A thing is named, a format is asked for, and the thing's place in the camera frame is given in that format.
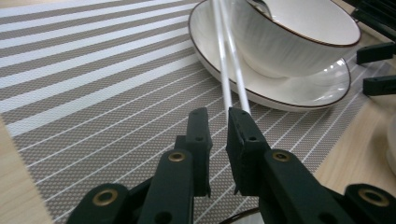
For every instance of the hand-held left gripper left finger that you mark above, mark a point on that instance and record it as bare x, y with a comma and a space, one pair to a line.
200, 133

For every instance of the grey striped placemat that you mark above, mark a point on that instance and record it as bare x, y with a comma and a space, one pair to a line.
93, 93

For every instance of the white bowl dark rim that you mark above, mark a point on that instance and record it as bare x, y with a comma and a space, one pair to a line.
280, 46

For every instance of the white chopstick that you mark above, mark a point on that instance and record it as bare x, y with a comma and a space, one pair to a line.
235, 62
222, 56

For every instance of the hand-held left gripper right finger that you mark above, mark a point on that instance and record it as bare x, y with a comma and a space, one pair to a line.
244, 143

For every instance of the white plate dark rim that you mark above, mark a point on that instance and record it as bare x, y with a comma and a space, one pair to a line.
280, 93
246, 219

